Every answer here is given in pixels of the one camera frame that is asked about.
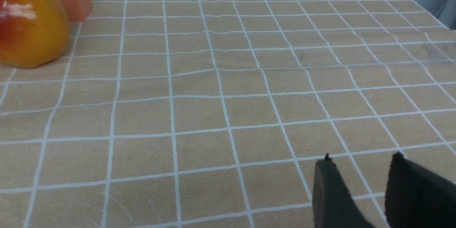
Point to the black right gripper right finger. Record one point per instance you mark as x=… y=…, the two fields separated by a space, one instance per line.
x=416 y=197

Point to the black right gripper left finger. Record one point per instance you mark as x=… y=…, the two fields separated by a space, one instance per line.
x=332 y=203

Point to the beige grid tablecloth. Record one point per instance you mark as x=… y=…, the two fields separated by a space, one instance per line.
x=212 y=113

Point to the orange yellow toy pear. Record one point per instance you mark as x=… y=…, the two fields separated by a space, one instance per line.
x=32 y=32

